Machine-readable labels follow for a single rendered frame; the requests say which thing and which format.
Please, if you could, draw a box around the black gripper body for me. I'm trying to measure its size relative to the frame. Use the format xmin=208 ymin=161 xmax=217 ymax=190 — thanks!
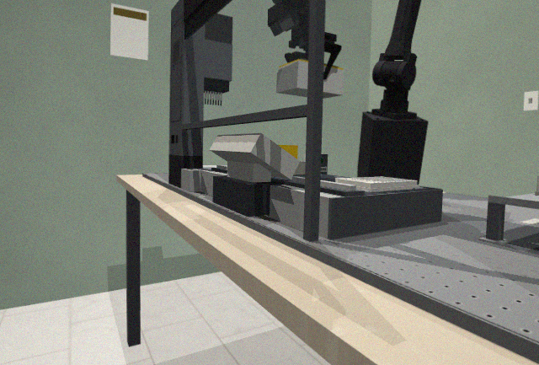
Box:
xmin=325 ymin=32 xmax=337 ymax=43

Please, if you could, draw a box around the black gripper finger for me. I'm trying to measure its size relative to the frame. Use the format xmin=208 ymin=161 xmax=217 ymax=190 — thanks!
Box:
xmin=323 ymin=41 xmax=341 ymax=79

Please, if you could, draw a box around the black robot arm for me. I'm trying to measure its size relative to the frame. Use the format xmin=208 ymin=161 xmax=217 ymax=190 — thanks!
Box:
xmin=371 ymin=0 xmax=421 ymax=120

